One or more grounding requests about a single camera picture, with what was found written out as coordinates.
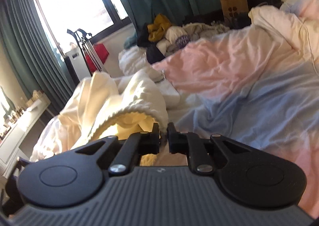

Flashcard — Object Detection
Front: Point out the dark navy garment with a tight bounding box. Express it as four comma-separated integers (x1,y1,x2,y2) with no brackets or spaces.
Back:
137,23,165,64

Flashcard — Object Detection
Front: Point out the white charging cable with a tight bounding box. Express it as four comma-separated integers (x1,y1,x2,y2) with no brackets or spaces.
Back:
296,18,319,76

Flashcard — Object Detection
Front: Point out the brown paper bag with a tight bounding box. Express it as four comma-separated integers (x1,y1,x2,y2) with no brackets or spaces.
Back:
220,0,249,20

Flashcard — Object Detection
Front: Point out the white dresser desk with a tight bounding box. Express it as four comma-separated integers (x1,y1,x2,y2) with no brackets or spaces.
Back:
1,94,51,179

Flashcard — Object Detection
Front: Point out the red bag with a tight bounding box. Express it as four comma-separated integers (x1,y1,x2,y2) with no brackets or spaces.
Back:
84,44,109,73

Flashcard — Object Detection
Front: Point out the black and silver tripod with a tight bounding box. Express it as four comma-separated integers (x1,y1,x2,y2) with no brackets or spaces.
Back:
67,29,107,72

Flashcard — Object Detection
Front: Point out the mustard yellow garment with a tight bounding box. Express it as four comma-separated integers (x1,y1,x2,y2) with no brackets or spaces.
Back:
147,14,172,43

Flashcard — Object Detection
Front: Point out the pastel pillow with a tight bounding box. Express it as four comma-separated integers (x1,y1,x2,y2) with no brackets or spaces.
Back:
280,0,319,20

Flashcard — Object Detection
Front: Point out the left teal curtain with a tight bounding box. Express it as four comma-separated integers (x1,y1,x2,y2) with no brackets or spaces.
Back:
1,0,75,115

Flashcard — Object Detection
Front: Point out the black window frame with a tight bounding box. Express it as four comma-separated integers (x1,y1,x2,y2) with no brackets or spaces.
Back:
35,0,131,55

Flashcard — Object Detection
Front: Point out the dresser mirror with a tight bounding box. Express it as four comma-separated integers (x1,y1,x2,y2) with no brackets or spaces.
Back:
1,86,16,120

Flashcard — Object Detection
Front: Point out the pink and blue duvet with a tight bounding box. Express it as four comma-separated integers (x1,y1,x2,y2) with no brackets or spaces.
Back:
149,5,318,217

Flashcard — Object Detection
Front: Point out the cream zip-up jacket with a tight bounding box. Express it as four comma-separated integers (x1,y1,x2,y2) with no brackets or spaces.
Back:
30,68,181,162

